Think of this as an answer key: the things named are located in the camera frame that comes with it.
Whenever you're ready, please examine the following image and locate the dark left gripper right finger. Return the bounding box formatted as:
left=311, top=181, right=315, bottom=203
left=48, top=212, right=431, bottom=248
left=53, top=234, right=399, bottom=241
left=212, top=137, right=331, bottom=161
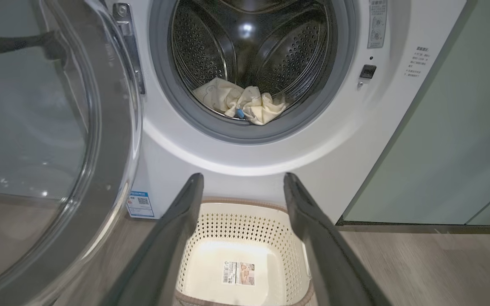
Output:
left=283, top=172, right=392, bottom=306

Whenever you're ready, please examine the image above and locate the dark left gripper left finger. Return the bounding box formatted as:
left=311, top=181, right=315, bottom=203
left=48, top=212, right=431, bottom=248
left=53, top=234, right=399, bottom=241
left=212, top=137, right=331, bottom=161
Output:
left=100, top=173, right=204, bottom=306

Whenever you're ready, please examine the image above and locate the round black glass washer door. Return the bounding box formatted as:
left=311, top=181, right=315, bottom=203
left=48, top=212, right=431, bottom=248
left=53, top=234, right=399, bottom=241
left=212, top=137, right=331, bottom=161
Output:
left=0, top=0, right=144, bottom=306

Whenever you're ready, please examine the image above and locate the cream patterned cloth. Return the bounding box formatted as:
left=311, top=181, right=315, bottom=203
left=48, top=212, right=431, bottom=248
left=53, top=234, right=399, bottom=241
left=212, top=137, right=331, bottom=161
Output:
left=193, top=77, right=290, bottom=126

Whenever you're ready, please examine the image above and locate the white printed product label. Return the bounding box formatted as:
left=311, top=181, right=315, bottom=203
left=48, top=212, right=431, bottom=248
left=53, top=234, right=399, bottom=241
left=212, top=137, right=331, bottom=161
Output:
left=222, top=260, right=256, bottom=286

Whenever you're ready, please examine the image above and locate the cream perforated laundry basket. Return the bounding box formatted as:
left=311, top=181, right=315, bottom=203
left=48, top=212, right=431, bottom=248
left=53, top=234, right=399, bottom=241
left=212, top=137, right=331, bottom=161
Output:
left=173, top=196, right=316, bottom=306

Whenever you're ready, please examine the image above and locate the white front-load washing machine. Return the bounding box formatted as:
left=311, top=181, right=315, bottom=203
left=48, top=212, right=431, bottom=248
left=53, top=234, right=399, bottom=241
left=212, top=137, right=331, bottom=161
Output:
left=100, top=0, right=469, bottom=224

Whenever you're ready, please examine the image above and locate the large pale green cabinet door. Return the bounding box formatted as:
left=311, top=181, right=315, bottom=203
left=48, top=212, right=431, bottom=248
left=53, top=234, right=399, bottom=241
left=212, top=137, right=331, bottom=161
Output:
left=338, top=0, right=490, bottom=228

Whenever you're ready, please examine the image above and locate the metal door hinge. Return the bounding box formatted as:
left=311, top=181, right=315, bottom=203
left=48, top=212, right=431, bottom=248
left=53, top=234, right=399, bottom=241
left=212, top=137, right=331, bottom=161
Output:
left=112, top=3, right=146, bottom=95

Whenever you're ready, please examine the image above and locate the stainless steel washing machine drum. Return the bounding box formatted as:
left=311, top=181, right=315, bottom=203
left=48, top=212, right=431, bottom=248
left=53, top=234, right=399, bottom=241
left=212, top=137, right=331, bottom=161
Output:
left=170, top=0, right=331, bottom=124

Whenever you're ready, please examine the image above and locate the blue energy label sticker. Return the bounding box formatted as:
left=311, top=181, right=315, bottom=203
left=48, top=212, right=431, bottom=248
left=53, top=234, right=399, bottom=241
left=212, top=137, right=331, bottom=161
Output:
left=126, top=190, right=155, bottom=219

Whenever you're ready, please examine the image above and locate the small printed text label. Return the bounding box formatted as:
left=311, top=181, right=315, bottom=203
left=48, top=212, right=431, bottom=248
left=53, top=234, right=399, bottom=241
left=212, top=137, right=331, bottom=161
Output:
left=406, top=45, right=431, bottom=80

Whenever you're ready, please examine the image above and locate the grey instruction sticker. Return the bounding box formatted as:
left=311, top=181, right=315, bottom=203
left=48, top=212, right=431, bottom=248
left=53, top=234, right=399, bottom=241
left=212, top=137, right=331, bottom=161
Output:
left=367, top=0, right=388, bottom=49

